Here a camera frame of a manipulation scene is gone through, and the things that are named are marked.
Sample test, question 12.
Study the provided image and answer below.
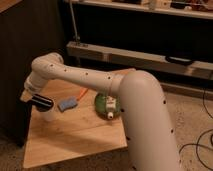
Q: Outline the metal stand pole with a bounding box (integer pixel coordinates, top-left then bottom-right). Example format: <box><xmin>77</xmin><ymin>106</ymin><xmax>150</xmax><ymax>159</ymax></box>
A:
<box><xmin>69</xmin><ymin>0</ymin><xmax>87</xmax><ymax>47</ymax></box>

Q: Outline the black case handle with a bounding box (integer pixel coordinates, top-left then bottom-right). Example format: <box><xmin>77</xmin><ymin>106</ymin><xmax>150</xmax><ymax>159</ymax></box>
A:
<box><xmin>165</xmin><ymin>56</ymin><xmax>195</xmax><ymax>66</ymax></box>

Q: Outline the black whiteboard eraser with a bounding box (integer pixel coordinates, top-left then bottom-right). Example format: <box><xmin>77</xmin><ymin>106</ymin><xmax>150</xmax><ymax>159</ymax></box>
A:
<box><xmin>31</xmin><ymin>94</ymin><xmax>54</xmax><ymax>112</ymax></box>

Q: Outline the blue sponge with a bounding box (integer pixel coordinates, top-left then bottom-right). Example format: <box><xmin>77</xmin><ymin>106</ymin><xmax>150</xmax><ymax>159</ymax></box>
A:
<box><xmin>58</xmin><ymin>97</ymin><xmax>78</xmax><ymax>112</ymax></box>

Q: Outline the long grey case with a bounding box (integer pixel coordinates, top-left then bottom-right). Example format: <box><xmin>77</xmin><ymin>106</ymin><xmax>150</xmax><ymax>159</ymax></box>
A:
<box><xmin>67</xmin><ymin>41</ymin><xmax>213</xmax><ymax>80</ymax></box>

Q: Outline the wooden folding table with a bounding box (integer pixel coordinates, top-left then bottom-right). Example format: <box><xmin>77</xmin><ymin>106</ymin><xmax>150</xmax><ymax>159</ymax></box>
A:
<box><xmin>20</xmin><ymin>68</ymin><xmax>138</xmax><ymax>170</ymax></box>

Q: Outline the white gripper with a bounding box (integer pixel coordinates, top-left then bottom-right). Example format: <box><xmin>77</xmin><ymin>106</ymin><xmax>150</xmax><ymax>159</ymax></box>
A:
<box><xmin>24</xmin><ymin>76</ymin><xmax>44</xmax><ymax>95</ymax></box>

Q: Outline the white glue bottle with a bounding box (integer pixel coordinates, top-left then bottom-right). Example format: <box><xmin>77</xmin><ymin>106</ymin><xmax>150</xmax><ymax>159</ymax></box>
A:
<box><xmin>105</xmin><ymin>96</ymin><xmax>117</xmax><ymax>119</ymax></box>

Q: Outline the black floor cable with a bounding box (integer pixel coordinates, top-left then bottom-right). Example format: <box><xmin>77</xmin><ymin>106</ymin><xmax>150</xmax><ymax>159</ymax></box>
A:
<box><xmin>178</xmin><ymin>79</ymin><xmax>213</xmax><ymax>164</ymax></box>

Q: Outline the green plate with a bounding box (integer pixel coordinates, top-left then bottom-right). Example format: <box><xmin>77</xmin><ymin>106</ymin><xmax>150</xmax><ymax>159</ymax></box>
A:
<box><xmin>94</xmin><ymin>93</ymin><xmax>120</xmax><ymax>120</ymax></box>

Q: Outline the wooden shelf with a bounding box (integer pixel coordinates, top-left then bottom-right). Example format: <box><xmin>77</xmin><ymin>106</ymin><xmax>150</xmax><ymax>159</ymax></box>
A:
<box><xmin>64</xmin><ymin>0</ymin><xmax>213</xmax><ymax>20</ymax></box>

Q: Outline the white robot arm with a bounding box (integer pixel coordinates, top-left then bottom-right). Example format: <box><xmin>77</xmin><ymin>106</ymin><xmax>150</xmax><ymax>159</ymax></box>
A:
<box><xmin>21</xmin><ymin>53</ymin><xmax>183</xmax><ymax>171</ymax></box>

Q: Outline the orange carrot toy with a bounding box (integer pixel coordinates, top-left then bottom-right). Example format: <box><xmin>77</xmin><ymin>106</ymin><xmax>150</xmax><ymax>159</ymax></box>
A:
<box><xmin>77</xmin><ymin>88</ymin><xmax>88</xmax><ymax>101</ymax></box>

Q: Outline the translucent white cup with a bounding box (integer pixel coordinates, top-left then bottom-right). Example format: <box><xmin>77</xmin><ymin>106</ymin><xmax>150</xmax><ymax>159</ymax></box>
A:
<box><xmin>40</xmin><ymin>108</ymin><xmax>55</xmax><ymax>122</ymax></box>

